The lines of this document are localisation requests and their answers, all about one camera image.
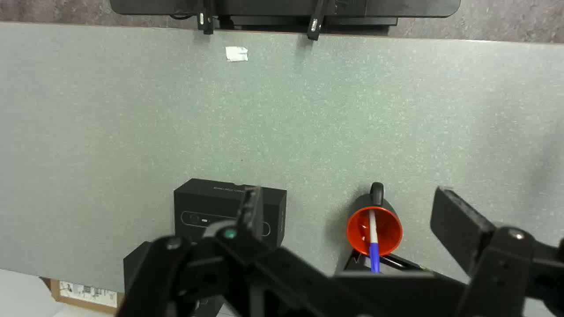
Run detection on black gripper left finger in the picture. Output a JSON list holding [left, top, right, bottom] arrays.
[[204, 187, 262, 240]]

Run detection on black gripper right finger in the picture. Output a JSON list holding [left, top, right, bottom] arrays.
[[430, 187, 495, 274]]

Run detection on blue and white pen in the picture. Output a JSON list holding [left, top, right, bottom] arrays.
[[368, 212, 380, 274]]

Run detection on black rectangular box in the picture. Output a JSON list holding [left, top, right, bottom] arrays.
[[172, 179, 287, 247]]

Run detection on black mug with red interior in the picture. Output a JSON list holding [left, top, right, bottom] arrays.
[[343, 182, 403, 258]]

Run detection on white tape piece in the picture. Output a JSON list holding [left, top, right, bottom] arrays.
[[225, 47, 248, 62]]

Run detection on cardboard box with label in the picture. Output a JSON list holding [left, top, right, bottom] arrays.
[[44, 279, 121, 314]]

